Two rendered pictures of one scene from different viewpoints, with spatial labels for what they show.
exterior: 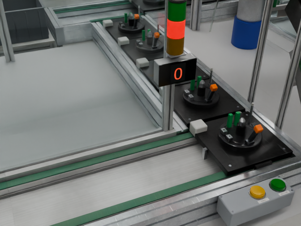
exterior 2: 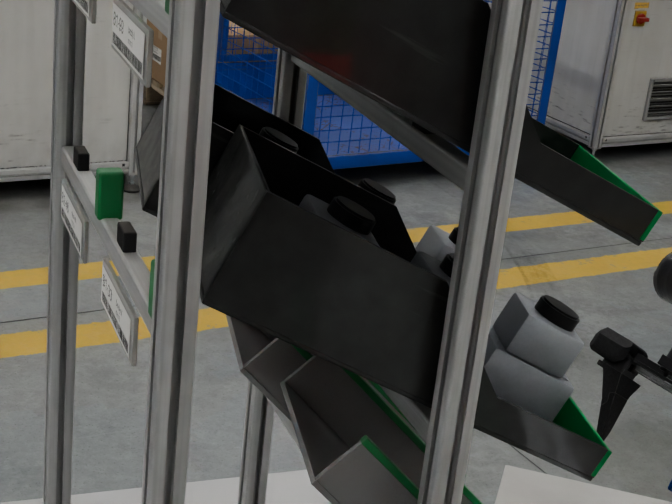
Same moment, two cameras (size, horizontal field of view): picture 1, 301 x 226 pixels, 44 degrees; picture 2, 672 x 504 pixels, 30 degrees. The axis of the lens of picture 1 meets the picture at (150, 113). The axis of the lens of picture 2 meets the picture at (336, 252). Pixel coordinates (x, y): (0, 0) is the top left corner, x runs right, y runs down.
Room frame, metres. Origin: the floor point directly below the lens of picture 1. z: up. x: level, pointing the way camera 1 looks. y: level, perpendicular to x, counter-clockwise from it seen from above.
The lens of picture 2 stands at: (1.15, 0.19, 1.59)
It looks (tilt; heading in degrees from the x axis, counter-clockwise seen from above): 21 degrees down; 270
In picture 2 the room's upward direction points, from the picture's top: 6 degrees clockwise
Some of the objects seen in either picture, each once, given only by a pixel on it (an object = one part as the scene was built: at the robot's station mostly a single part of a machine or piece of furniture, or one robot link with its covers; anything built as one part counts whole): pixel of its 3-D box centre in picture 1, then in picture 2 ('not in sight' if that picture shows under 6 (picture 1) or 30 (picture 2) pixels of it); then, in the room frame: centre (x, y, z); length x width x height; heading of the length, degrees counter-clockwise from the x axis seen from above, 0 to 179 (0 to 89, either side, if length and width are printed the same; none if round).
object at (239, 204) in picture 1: (255, 200); not in sight; (0.73, -0.30, 0.93); 0.21 x 0.07 x 0.06; 113
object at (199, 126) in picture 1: (198, 128); not in sight; (1.01, -0.16, 0.97); 0.05 x 0.05 x 0.04; 23
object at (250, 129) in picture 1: (239, 135); not in sight; (0.96, -0.29, 0.98); 0.14 x 0.14 x 0.02
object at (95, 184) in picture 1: (151, 171); not in sight; (0.86, -0.01, 0.91); 0.84 x 0.28 x 0.10; 113
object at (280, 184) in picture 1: (277, 185); not in sight; (0.76, -0.36, 0.96); 0.04 x 0.04 x 0.02
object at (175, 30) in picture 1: (176, 27); not in sight; (0.99, -0.07, 1.33); 0.05 x 0.05 x 0.05
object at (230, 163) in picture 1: (238, 140); not in sight; (0.96, -0.29, 0.96); 0.24 x 0.24 x 0.02; 23
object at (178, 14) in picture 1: (176, 9); not in sight; (0.99, -0.07, 1.38); 0.05 x 0.05 x 0.05
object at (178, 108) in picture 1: (201, 89); not in sight; (1.19, -0.19, 1.01); 0.24 x 0.24 x 0.13; 23
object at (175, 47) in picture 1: (175, 44); not in sight; (0.99, -0.07, 1.28); 0.05 x 0.05 x 0.05
